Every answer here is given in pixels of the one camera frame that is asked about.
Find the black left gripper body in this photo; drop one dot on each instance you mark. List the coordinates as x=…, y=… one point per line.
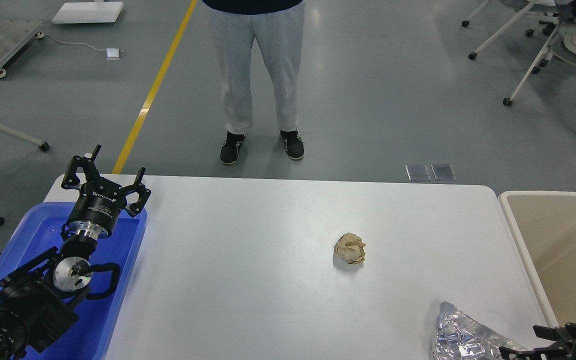
x=98, y=203

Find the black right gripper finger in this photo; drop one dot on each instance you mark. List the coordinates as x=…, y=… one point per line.
x=561, y=334
x=537, y=353

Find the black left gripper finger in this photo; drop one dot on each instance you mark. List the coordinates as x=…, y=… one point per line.
x=137, y=187
x=71, y=180

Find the silver foil bag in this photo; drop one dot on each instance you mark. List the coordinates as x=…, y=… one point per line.
x=460, y=337

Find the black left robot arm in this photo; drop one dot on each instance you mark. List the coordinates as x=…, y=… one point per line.
x=39, y=298

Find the left black shoe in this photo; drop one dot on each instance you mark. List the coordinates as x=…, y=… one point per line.
x=231, y=147

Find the black shoe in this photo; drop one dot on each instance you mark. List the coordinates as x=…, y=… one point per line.
x=231, y=147
x=294, y=144

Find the beige plastic bin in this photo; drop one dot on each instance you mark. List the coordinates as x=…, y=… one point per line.
x=543, y=226

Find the white power adapter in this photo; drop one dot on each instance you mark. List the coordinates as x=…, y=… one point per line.
x=113, y=54

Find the right black shoe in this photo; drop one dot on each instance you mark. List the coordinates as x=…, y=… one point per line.
x=294, y=144

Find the white flat board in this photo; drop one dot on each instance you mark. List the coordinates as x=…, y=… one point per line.
x=88, y=12

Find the right metal floor plate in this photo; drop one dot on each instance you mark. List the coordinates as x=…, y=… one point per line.
x=443, y=172

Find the metal floor plate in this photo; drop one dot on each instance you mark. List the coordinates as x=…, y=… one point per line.
x=443, y=172
x=418, y=173

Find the crumpled brown paper ball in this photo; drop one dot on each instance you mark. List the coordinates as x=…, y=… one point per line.
x=350, y=248

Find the left metal floor plate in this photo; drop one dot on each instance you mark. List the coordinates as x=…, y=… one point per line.
x=418, y=173

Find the white office chair far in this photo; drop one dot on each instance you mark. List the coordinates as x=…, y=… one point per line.
x=544, y=13

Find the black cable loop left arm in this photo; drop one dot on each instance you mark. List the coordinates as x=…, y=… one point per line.
x=98, y=281

